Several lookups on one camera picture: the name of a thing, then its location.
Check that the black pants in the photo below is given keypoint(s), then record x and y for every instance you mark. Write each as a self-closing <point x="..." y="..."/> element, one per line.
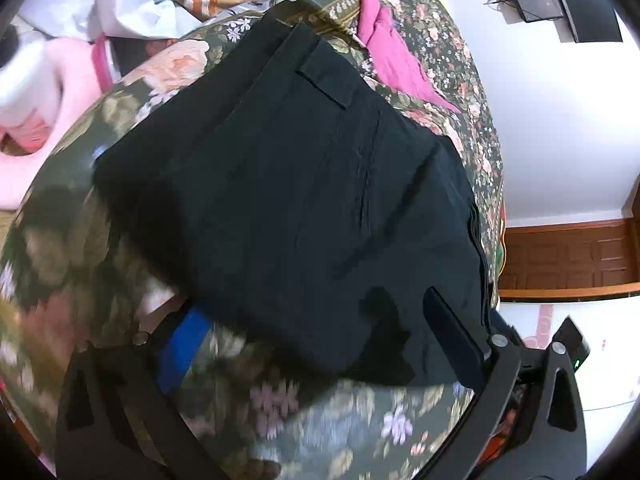
<point x="300" y="200"/>

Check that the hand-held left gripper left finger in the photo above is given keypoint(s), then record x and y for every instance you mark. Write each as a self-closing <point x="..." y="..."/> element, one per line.
<point x="180" y="355"/>

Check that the magenta cloth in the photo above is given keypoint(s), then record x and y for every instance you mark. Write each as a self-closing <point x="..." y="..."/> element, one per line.
<point x="395" y="60"/>

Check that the wooden wardrobe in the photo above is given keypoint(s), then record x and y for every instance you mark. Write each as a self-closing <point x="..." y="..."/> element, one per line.
<point x="565" y="260"/>

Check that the pink patterned cloth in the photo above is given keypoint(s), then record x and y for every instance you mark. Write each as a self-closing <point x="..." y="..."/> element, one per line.
<point x="542" y="325"/>

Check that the pink plush cushion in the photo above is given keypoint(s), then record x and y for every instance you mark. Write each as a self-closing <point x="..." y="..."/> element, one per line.
<point x="55" y="95"/>

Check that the dark floral blanket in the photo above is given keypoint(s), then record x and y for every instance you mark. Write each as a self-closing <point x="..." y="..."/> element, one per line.
<point x="65" y="240"/>

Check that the white cloth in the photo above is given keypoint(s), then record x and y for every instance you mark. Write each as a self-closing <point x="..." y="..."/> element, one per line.
<point x="145" y="0"/>

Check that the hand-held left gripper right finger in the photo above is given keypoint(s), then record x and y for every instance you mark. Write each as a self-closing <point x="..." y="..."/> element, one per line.
<point x="452" y="332"/>

